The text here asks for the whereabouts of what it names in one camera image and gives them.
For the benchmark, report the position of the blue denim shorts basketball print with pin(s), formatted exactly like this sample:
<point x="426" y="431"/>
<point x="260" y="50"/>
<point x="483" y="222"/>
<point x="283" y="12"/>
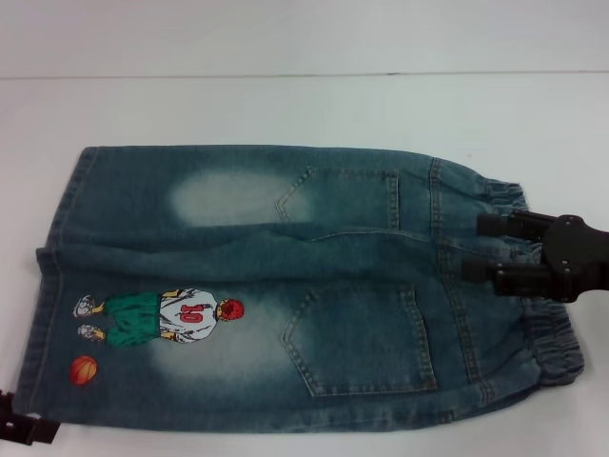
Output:
<point x="333" y="228"/>

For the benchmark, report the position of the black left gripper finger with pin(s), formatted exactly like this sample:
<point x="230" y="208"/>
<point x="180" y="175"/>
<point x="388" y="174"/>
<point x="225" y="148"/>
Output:
<point x="28" y="427"/>
<point x="4" y="401"/>

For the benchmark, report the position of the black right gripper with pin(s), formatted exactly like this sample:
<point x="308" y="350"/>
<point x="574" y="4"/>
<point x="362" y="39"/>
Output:
<point x="578" y="259"/>

